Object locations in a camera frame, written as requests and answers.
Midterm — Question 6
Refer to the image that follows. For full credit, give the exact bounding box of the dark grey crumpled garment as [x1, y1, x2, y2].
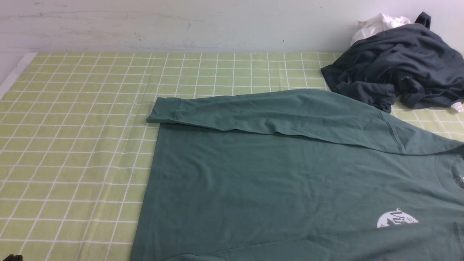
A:
[321, 13, 464, 113]

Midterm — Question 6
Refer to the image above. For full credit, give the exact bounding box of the green checkered tablecloth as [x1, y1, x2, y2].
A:
[0, 51, 464, 261]

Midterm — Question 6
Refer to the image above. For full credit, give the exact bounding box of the white crumpled garment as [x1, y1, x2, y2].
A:
[350, 13, 412, 45]

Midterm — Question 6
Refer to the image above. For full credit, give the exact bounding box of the green long-sleeve top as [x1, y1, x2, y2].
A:
[130, 89, 464, 261]

